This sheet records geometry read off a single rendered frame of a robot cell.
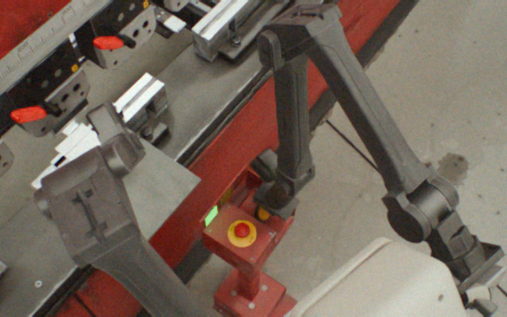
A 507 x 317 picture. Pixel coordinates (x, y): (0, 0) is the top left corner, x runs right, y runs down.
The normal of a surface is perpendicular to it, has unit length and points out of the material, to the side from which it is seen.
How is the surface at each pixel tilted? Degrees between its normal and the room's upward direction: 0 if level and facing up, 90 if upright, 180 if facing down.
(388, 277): 42
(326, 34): 33
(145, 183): 0
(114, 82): 0
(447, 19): 0
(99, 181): 13
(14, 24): 90
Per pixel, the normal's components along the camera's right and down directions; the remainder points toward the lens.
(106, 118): 0.01, -0.04
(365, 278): -0.42, -0.81
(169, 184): 0.01, -0.47
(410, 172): 0.44, -0.11
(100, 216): -0.21, -0.40
